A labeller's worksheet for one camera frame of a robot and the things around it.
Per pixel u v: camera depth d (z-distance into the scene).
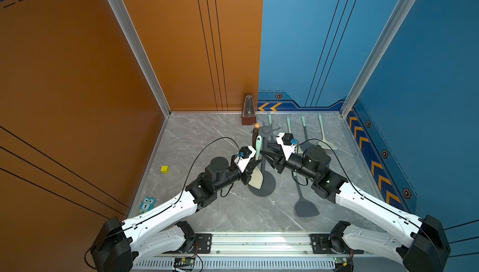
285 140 0.58
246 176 0.62
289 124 1.14
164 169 0.92
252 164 0.69
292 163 0.62
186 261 0.71
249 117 1.11
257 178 0.76
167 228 0.61
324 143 1.06
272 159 0.62
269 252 0.73
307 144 1.09
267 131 0.60
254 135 0.60
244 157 0.59
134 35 0.85
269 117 1.16
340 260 0.72
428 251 0.38
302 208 0.81
